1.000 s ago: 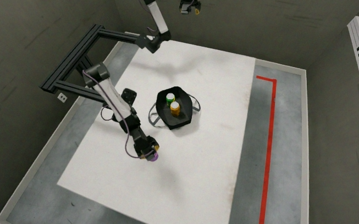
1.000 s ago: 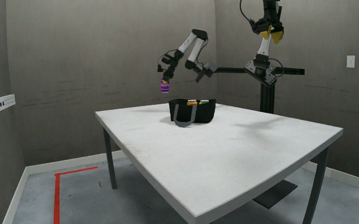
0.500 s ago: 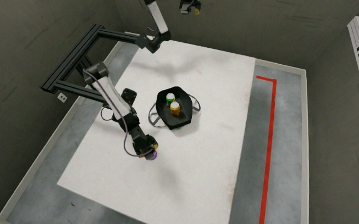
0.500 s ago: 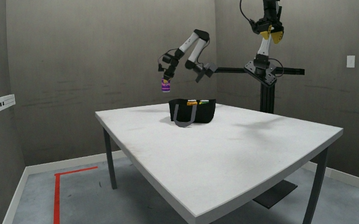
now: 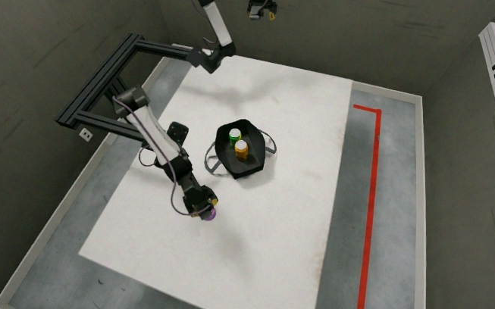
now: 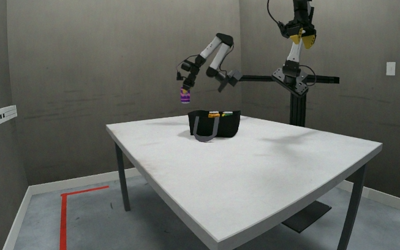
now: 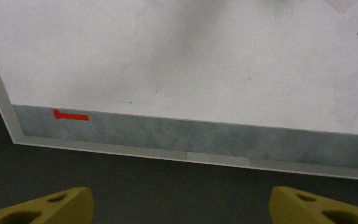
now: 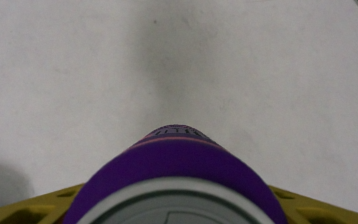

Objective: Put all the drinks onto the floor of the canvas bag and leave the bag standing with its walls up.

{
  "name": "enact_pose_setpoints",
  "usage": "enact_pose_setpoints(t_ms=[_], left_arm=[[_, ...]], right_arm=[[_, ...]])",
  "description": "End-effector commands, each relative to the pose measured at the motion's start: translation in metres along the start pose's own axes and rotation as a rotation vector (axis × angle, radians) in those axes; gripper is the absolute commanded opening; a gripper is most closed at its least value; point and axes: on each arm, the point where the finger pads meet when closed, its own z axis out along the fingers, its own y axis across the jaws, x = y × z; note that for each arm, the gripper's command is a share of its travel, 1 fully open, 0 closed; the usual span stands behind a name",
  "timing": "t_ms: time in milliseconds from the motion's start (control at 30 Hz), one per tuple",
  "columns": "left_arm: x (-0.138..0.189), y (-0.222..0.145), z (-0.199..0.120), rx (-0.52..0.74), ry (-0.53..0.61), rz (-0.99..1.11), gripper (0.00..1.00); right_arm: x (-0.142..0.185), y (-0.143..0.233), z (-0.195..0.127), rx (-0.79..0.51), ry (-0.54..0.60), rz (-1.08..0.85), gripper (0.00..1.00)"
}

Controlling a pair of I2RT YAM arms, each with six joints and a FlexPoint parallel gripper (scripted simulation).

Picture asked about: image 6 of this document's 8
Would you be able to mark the black tote bag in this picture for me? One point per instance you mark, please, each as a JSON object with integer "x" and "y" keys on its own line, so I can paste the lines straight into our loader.
{"x": 223, "y": 126}

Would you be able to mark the purple drink can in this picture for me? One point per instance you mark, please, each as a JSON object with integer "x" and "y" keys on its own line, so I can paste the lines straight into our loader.
{"x": 185, "y": 98}

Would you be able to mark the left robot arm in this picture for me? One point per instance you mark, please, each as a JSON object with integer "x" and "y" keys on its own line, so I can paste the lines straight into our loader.
{"x": 290, "y": 70}

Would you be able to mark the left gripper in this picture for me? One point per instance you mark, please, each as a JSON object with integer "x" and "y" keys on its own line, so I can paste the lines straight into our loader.
{"x": 296, "y": 27}

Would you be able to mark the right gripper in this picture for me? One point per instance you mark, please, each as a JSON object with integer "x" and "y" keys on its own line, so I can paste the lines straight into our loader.
{"x": 189, "y": 83}

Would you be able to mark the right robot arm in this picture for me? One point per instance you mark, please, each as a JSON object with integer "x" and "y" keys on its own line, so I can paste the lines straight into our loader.
{"x": 227, "y": 42}

